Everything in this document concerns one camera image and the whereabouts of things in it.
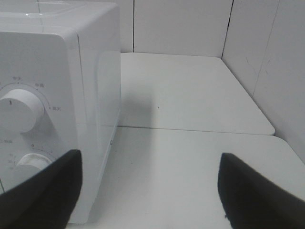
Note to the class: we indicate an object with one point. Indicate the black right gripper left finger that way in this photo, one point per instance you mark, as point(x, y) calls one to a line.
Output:
point(47, 199)

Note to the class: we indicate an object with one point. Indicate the white microwave oven body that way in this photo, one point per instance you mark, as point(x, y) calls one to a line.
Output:
point(67, 53)

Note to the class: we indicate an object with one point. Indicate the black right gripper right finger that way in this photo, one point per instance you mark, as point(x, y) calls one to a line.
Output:
point(251, 201)

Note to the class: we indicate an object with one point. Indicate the white microwave knob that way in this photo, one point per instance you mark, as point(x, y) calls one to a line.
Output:
point(20, 111)
point(14, 170)

